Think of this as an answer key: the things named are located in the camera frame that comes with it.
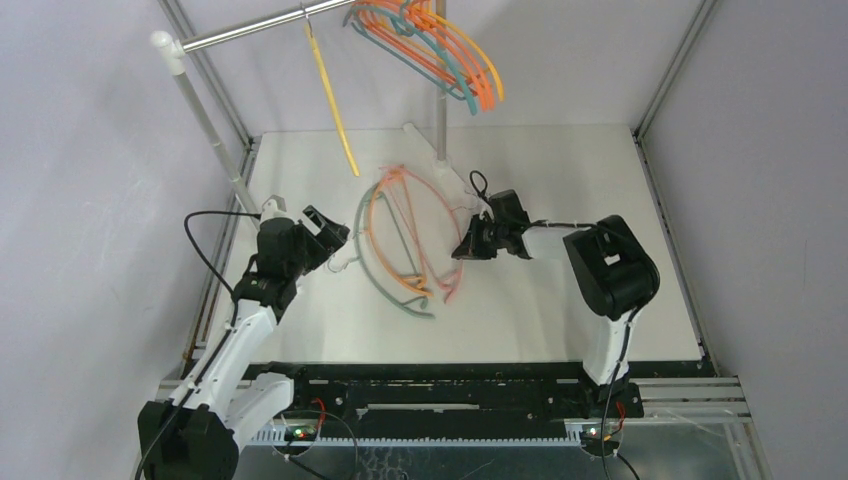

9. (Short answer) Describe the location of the yellow-orange plastic hanger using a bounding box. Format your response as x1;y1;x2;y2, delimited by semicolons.
409;1;504;115

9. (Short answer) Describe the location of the teal plastic hanger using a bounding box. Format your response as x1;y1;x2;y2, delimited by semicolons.
342;0;480;117

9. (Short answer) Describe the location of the light orange wire-hook hanger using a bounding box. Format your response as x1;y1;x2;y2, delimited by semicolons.
365;166;433;298

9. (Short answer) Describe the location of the right small circuit board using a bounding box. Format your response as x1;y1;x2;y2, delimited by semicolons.
580;427;619;442

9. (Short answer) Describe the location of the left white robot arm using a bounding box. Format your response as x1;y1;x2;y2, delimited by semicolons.
134;199;350;479

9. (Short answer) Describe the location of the white clothes rack frame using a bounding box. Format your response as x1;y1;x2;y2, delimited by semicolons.
150;0;495;230

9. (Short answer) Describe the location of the orange plastic hanger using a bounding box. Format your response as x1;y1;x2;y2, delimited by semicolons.
370;0;498;113
357;0;488;111

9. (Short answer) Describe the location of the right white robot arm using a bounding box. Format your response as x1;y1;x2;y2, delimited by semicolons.
452;190;661;416

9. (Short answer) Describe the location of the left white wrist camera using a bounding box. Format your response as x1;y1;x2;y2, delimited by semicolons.
260;195;288;223

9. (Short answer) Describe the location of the small circuit board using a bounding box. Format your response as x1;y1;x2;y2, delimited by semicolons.
580;427;619;442
283;426;319;445

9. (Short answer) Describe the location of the pink wire-hook hanger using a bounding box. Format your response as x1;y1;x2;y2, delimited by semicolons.
364;165;467;305

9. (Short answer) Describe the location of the left small circuit board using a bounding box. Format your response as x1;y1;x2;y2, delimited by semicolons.
283;426;319;445

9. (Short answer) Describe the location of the aluminium rail frame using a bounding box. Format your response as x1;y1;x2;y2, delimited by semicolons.
142;376;753;445

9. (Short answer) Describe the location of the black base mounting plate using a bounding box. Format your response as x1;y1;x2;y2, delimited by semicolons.
244;361;717;444

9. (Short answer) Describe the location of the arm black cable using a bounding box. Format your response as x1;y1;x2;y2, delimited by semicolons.
468;169;647;480
132;210;263;480

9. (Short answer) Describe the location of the grey-green wire-hook hanger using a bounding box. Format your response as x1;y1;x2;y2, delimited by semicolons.
327;184;437;321

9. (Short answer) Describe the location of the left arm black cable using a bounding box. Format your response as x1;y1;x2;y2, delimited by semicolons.
132;210;263;480

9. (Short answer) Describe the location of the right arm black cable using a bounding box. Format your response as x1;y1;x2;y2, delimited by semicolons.
468;169;647;480

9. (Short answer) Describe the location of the pale yellow wire-hook hanger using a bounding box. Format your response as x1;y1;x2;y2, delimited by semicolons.
304;7;360;177

